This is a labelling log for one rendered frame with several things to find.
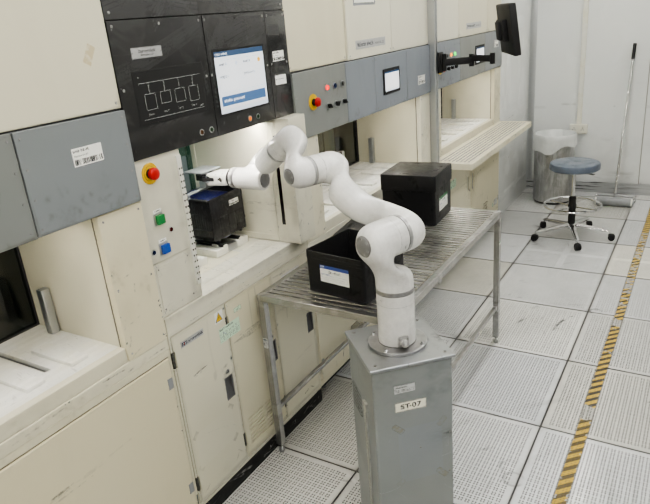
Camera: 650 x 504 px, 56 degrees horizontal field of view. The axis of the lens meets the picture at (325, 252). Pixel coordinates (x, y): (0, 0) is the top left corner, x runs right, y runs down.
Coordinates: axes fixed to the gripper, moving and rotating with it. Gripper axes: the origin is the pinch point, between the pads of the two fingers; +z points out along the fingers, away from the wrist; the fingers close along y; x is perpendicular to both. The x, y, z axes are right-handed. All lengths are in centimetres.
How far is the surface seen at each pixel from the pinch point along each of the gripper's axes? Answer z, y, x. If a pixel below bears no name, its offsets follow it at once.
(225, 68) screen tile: -30, -13, 43
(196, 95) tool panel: -30, -30, 36
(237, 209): -10.4, 6.2, -15.8
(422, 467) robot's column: -110, -37, -83
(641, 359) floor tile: -164, 122, -118
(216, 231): -10.2, -8.6, -20.8
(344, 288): -68, -7, -38
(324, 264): -59, -6, -30
